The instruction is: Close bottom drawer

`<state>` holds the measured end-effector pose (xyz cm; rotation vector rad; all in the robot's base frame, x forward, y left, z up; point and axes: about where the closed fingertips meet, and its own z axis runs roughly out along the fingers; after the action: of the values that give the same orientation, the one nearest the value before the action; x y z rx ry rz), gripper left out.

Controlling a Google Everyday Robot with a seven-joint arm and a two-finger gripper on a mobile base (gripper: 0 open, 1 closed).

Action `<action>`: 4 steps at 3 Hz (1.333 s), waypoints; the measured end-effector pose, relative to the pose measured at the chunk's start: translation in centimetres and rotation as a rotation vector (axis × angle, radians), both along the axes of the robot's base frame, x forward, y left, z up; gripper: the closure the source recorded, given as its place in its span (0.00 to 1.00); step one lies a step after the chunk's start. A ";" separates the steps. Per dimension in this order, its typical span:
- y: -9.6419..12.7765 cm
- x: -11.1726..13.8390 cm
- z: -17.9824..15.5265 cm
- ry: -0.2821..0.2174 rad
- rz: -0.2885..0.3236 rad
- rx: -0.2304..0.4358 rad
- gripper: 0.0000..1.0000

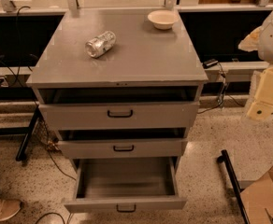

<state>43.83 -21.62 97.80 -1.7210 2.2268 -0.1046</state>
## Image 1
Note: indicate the cardboard box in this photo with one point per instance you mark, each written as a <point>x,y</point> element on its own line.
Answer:
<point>257,199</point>

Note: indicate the grey drawer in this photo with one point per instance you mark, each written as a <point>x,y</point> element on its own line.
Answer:
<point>126,185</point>
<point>126,148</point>
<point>119,116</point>

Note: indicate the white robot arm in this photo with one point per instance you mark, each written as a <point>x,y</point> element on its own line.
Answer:
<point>261,40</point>

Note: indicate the silver soda can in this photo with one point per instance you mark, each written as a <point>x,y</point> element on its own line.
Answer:
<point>100,44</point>

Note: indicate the black power adapter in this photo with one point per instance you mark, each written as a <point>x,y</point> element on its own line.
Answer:
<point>210,63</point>

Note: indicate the grey drawer cabinet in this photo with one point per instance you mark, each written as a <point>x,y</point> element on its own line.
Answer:
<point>146,65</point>

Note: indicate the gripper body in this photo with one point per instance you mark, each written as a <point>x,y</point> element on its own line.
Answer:
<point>262,106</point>

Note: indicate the grey bottom drawer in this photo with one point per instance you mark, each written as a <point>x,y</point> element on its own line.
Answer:
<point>126,185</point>

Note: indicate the white paper bowl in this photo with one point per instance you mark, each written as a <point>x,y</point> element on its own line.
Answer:
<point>163,19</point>

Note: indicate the grey middle drawer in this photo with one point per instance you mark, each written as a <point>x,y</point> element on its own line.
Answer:
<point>126,148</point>

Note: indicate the grey top drawer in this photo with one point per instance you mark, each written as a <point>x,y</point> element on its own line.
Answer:
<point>119,116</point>

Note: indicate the tan sneaker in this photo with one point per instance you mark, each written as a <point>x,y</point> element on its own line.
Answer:
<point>9,208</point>

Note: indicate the black metal stand leg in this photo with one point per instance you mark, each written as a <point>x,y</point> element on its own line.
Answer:
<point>224,157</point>

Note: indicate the black table leg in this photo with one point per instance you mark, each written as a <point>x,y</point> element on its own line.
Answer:
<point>21,156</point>

